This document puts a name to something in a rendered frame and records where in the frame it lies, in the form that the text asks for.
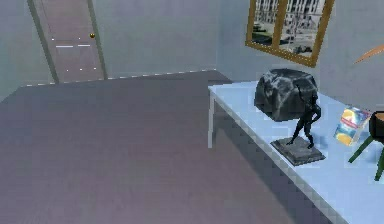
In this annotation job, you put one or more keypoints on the yellow and blue carton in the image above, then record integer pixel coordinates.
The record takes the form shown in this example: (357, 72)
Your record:
(350, 126)

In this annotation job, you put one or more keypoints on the dark grey marbled boulder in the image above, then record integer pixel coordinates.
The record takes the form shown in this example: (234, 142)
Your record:
(283, 93)

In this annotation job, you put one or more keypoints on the black figure statue on plinth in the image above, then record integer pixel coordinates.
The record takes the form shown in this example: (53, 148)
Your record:
(305, 133)

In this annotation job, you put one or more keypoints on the round brass door knob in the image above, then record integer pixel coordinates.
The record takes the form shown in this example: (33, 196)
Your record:
(92, 35)

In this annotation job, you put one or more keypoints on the wooden framed window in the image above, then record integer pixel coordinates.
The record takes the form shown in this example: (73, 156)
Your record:
(288, 25)

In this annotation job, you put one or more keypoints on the pale blue table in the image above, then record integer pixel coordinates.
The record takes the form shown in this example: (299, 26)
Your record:
(333, 180)

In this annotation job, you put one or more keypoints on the black pot on green legs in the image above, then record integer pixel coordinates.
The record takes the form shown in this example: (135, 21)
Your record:
(375, 133)

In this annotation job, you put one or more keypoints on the orange plant leaf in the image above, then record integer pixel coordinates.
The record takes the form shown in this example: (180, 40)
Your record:
(370, 53)

